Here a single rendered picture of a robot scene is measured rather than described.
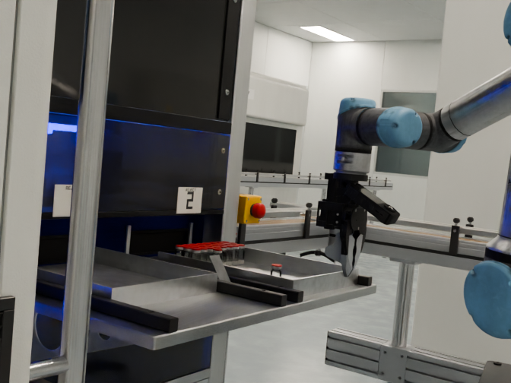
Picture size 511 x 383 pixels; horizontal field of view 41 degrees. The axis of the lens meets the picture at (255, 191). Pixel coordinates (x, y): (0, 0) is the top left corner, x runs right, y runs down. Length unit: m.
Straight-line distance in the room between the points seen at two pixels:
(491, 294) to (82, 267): 0.65
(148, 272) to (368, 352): 1.19
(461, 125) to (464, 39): 1.57
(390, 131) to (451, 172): 1.58
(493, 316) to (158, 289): 0.52
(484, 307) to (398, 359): 1.29
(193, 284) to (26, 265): 0.66
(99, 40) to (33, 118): 0.10
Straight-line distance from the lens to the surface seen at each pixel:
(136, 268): 1.41
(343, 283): 1.45
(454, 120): 1.37
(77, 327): 0.66
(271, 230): 2.08
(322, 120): 10.67
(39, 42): 0.59
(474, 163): 2.85
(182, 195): 1.57
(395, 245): 2.30
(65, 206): 1.34
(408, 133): 1.32
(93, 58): 0.64
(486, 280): 1.09
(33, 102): 0.59
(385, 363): 2.39
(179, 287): 1.20
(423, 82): 10.05
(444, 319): 2.92
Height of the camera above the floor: 1.14
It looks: 3 degrees down
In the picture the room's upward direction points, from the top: 5 degrees clockwise
